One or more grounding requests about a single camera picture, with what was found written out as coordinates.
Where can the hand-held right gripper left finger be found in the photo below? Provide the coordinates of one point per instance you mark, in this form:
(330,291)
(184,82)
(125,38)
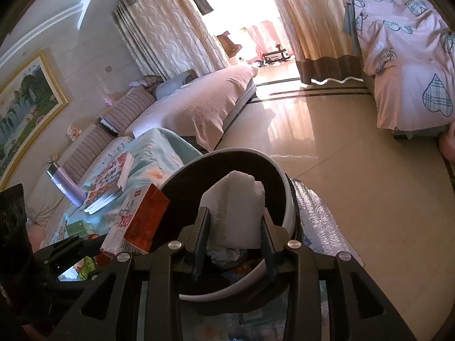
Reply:
(201,241)

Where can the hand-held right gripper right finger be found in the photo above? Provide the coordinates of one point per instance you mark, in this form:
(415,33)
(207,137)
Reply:
(269,248)

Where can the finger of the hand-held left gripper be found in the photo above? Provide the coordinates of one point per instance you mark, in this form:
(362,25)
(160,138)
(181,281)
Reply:
(60,250)

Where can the white tissue wad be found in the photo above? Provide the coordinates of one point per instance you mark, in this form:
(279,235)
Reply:
(231,209)

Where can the red and white carton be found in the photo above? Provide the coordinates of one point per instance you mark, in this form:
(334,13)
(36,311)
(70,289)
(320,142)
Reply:
(138,223)

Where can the white bin with black inside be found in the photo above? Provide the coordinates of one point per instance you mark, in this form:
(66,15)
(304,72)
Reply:
(248,170)

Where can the pink cushion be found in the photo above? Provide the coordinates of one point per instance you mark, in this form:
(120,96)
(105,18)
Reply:
(37,238)

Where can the green box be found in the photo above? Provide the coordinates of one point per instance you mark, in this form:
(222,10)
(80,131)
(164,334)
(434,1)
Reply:
(78,230)

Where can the green crumpled wrapper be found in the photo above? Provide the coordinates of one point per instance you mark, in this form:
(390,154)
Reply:
(84,268)

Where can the white crumpled paper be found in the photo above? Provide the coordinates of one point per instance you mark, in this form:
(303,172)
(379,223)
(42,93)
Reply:
(227,255)

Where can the silver bubble foil mat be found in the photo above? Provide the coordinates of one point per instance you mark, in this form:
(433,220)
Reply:
(320,216)

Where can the purple thermos bottle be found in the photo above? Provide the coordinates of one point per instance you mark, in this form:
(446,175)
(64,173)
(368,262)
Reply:
(67,184)

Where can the small beige plush toy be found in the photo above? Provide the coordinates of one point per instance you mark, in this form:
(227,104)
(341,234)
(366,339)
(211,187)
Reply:
(53,158)

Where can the red picture book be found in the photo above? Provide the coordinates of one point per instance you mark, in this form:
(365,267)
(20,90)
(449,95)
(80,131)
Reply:
(108,181)

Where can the light blue floral tablecloth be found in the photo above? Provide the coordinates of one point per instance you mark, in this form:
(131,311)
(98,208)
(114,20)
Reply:
(167,149)

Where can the large striped pillow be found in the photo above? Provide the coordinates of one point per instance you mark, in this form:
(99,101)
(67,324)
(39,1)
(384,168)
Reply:
(89,152)
(129,110)

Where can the framed landscape painting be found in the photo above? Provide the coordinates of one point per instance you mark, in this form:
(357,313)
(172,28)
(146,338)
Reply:
(25,120)

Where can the white plush bear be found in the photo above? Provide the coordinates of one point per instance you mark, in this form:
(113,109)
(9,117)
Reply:
(74,132)

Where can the sofa with pale cover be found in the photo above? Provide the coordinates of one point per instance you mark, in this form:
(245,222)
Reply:
(199,106)

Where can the pink plush toy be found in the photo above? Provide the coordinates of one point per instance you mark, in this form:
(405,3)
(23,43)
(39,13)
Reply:
(108,99)

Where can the grey pillow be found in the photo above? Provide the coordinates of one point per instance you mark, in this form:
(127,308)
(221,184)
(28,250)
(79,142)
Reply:
(174,85)

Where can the small purple striped pillow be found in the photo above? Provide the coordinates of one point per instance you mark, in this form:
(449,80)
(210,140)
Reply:
(145,81)

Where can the toy train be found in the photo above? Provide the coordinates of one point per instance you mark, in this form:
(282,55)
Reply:
(274,56)

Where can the beige patterned curtain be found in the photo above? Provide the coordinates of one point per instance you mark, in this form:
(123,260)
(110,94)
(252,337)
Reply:
(316,17)
(167,25)

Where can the pink heart printed blanket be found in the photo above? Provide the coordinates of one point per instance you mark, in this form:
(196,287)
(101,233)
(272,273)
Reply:
(408,60)

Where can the grey blue cloth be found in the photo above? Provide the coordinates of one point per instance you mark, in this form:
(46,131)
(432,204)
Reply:
(351,25)

